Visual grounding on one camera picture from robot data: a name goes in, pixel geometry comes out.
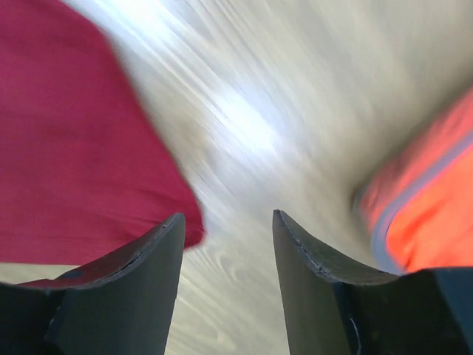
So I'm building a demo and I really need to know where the dark red t shirt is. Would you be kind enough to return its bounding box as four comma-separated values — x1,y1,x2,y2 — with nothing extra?
1,0,204,266

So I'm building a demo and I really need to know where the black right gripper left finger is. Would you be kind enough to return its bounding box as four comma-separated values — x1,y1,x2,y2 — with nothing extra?
1,214,186,354

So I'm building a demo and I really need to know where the orange t shirt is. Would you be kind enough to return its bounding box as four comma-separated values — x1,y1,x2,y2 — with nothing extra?
373,91,472,274

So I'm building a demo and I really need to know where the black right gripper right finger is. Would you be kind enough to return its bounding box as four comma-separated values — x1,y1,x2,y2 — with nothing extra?
273,210,472,354

